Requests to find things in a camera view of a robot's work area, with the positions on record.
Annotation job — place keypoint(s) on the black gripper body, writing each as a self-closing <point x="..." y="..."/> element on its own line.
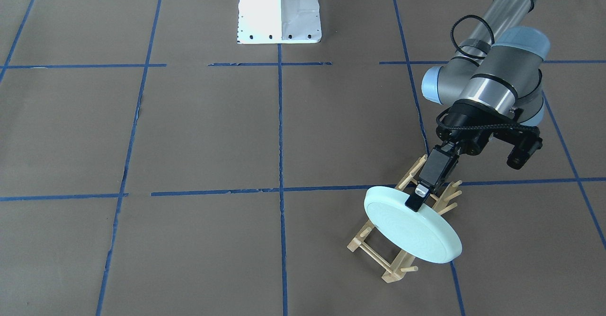
<point x="465" y="117"/>

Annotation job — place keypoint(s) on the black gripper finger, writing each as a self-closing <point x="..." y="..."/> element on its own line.
<point x="435" y="171"/>

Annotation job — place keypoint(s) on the light green plate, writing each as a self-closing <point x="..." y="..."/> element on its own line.
<point x="424" y="233"/>

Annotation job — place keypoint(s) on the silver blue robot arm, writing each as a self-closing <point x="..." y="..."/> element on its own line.
<point x="491" y="87"/>

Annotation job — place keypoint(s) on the wooden plate rack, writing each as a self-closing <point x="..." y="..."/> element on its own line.
<point x="403" y="262"/>

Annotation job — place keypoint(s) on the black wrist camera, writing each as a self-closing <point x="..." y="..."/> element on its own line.
<point x="524" y="146"/>

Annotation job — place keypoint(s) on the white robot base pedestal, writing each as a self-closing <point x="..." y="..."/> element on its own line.
<point x="279" y="22"/>

